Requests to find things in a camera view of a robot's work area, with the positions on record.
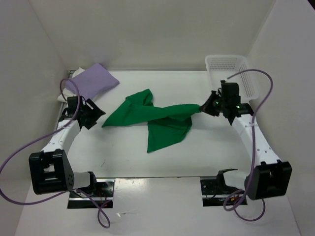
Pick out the purple t shirt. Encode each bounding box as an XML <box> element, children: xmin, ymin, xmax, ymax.
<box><xmin>71</xmin><ymin>63</ymin><xmax>120</xmax><ymax>99</ymax></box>

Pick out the white t shirt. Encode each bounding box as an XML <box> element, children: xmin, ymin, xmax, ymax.
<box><xmin>57</xmin><ymin>67</ymin><xmax>85</xmax><ymax>103</ymax></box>

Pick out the green t shirt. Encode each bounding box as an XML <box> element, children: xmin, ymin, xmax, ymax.
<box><xmin>102</xmin><ymin>89</ymin><xmax>200</xmax><ymax>153</ymax></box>

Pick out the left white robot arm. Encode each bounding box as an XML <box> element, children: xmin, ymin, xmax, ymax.
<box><xmin>29</xmin><ymin>96</ymin><xmax>105</xmax><ymax>197</ymax></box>

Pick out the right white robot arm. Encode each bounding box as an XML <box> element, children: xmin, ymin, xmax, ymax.
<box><xmin>200</xmin><ymin>90</ymin><xmax>292</xmax><ymax>200</ymax></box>

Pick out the white plastic laundry basket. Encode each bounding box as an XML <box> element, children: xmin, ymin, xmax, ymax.
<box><xmin>205</xmin><ymin>55</ymin><xmax>259</xmax><ymax>103</ymax></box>

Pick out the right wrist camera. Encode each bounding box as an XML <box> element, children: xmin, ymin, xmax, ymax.
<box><xmin>220</xmin><ymin>80</ymin><xmax>239</xmax><ymax>99</ymax></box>

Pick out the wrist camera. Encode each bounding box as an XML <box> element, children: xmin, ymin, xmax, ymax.
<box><xmin>220</xmin><ymin>80</ymin><xmax>239</xmax><ymax>99</ymax></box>
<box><xmin>60</xmin><ymin>96</ymin><xmax>85</xmax><ymax>120</ymax></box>

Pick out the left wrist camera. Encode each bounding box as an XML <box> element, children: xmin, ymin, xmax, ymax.
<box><xmin>60</xmin><ymin>96</ymin><xmax>85</xmax><ymax>120</ymax></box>

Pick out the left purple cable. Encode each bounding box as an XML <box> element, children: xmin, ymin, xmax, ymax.
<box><xmin>0</xmin><ymin>78</ymin><xmax>111</xmax><ymax>229</ymax></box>

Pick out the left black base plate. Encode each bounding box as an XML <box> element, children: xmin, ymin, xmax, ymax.
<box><xmin>67</xmin><ymin>178</ymin><xmax>115</xmax><ymax>209</ymax></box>

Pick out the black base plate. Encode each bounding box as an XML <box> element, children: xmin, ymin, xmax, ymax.
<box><xmin>200</xmin><ymin>177</ymin><xmax>237</xmax><ymax>207</ymax></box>
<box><xmin>67</xmin><ymin>178</ymin><xmax>115</xmax><ymax>209</ymax></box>

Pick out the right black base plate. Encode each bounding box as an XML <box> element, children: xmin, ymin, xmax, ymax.
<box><xmin>200</xmin><ymin>177</ymin><xmax>237</xmax><ymax>207</ymax></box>

